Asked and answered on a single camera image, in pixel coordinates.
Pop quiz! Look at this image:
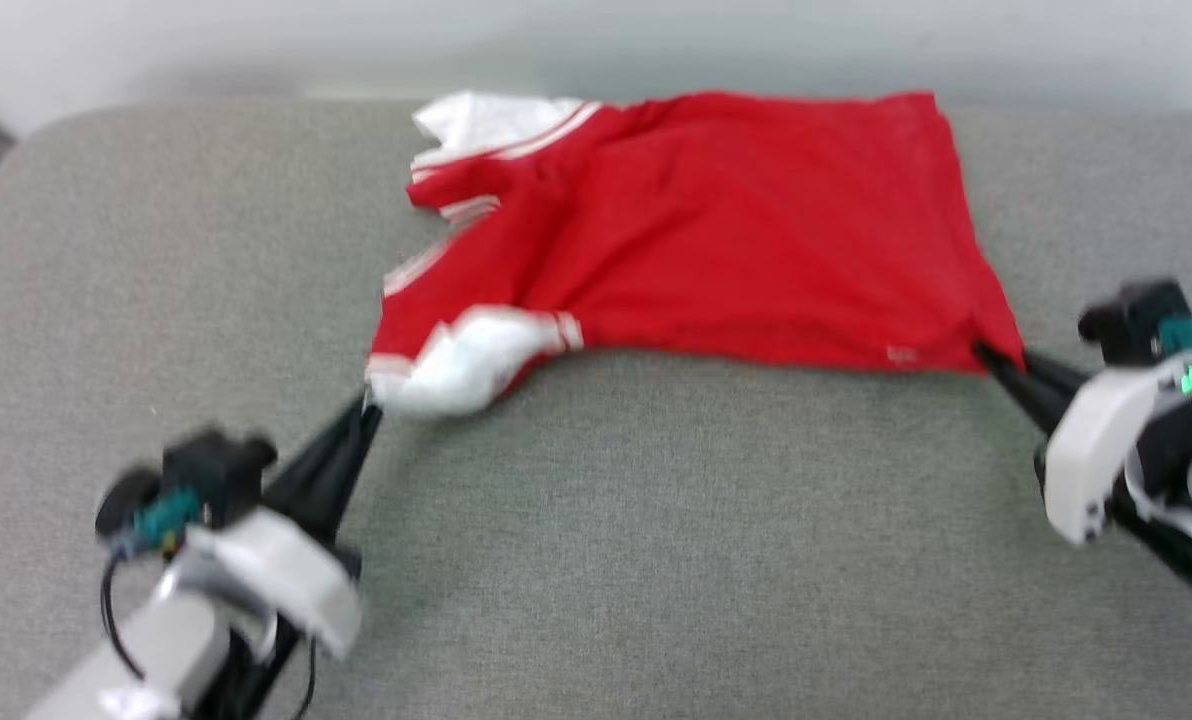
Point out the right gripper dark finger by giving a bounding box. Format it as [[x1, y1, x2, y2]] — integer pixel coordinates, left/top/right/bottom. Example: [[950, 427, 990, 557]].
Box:
[[970, 341, 1069, 437], [1018, 346, 1095, 403]]

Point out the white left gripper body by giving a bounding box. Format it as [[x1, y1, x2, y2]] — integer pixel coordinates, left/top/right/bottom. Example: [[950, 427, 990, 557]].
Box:
[[169, 505, 367, 663]]

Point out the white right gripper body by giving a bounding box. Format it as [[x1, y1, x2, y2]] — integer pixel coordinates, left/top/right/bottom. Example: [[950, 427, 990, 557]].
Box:
[[1043, 358, 1192, 548]]

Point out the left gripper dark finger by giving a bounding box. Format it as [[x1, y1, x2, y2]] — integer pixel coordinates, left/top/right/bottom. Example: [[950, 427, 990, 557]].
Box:
[[300, 403, 385, 547], [264, 392, 373, 517]]

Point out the red and white garment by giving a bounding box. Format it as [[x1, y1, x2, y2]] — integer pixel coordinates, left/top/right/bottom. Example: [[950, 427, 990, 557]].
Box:
[[364, 90, 1029, 419]]

